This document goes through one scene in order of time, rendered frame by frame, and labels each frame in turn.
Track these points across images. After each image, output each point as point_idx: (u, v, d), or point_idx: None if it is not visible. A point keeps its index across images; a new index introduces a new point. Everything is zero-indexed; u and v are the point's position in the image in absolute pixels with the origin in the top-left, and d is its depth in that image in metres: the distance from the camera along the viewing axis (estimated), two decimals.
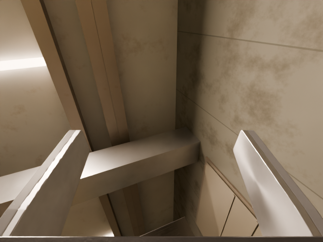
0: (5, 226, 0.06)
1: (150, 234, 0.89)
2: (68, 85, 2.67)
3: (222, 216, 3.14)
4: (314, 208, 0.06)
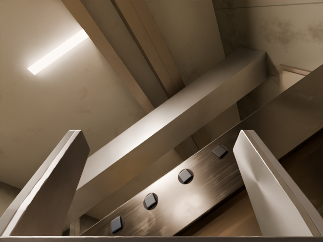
0: (5, 226, 0.06)
1: (304, 80, 0.73)
2: (111, 47, 2.65)
3: None
4: (314, 208, 0.06)
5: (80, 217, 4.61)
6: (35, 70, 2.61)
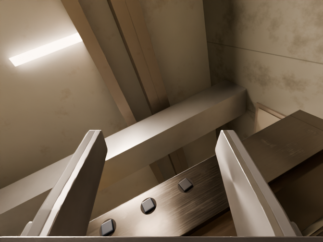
0: (42, 226, 0.06)
1: (269, 128, 0.81)
2: (104, 56, 2.66)
3: None
4: (280, 208, 0.06)
5: None
6: (18, 62, 2.47)
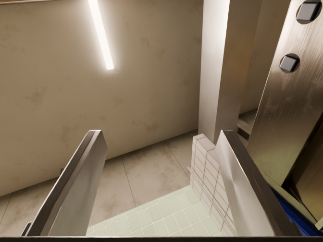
0: (42, 226, 0.06)
1: None
2: None
3: None
4: (280, 208, 0.06)
5: (239, 117, 5.11)
6: (111, 65, 3.00)
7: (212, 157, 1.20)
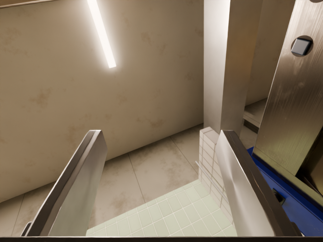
0: (42, 226, 0.06)
1: None
2: None
3: None
4: (280, 208, 0.06)
5: (244, 110, 5.03)
6: (113, 63, 2.98)
7: None
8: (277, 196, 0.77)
